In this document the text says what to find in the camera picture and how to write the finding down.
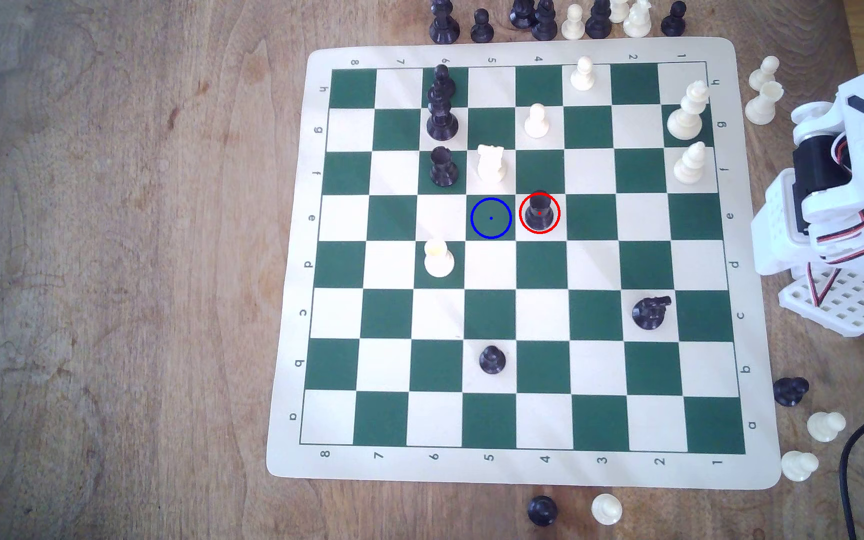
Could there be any black rook chess piece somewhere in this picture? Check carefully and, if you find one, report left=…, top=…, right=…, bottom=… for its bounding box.
left=429, top=146, right=460, bottom=189
left=523, top=191, right=558, bottom=232

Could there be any white rook chess piece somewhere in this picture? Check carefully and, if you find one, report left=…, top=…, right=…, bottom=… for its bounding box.
left=423, top=238, right=456, bottom=279
left=744, top=81, right=785, bottom=126

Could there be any green and cream chess mat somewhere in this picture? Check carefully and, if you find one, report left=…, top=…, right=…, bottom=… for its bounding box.
left=265, top=36, right=783, bottom=492

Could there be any white knight chess piece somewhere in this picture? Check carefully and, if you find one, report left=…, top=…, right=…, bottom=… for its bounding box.
left=475, top=144, right=509, bottom=183
left=622, top=0, right=654, bottom=39

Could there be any white bishop chess piece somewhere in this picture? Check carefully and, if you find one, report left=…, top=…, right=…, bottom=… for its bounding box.
left=673, top=141, right=708, bottom=186

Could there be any white queen chess piece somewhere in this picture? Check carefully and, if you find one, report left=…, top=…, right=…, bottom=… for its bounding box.
left=666, top=81, right=711, bottom=141

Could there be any white pawn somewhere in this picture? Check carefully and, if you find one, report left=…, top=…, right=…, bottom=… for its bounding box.
left=560, top=4, right=587, bottom=41
left=570, top=56, right=597, bottom=92
left=780, top=450, right=820, bottom=483
left=591, top=493, right=624, bottom=525
left=748, top=55, right=780, bottom=93
left=523, top=103, right=551, bottom=139
left=807, top=411, right=847, bottom=443

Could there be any white grid base plate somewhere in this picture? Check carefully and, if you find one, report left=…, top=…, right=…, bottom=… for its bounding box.
left=778, top=262, right=864, bottom=337

